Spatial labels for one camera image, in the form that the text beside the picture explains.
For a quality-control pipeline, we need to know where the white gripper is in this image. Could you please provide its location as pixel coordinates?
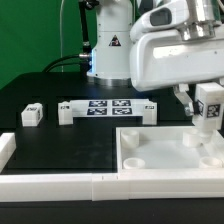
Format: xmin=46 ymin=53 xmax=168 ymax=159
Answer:
xmin=130 ymin=0 xmax=224 ymax=116

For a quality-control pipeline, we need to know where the white square table top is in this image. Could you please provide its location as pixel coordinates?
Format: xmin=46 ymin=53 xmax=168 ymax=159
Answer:
xmin=116 ymin=126 xmax=224 ymax=172

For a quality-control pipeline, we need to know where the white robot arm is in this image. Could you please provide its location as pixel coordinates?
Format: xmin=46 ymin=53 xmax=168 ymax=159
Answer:
xmin=87 ymin=0 xmax=224 ymax=91

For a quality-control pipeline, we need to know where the white fiducial marker sheet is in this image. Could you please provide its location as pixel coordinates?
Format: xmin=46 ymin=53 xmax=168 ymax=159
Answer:
xmin=70 ymin=99 xmax=149 ymax=117

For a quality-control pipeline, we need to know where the black cable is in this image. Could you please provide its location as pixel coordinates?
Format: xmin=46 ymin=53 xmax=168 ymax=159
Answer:
xmin=42 ymin=53 xmax=92 ymax=73

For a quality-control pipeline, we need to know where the white front obstacle wall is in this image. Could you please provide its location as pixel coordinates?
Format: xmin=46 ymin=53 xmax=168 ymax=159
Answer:
xmin=0 ymin=170 xmax=224 ymax=202

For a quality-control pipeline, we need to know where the white obstacle wall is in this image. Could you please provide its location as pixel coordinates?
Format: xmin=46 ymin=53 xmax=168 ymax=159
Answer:
xmin=0 ymin=170 xmax=224 ymax=202
xmin=0 ymin=133 xmax=16 ymax=173

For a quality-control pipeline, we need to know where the white thin cable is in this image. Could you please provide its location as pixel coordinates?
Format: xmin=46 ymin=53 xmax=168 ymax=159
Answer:
xmin=59 ymin=0 xmax=66 ymax=73

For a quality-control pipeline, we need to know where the white left obstacle wall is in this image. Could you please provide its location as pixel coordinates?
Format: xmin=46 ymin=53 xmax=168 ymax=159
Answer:
xmin=0 ymin=133 xmax=16 ymax=173

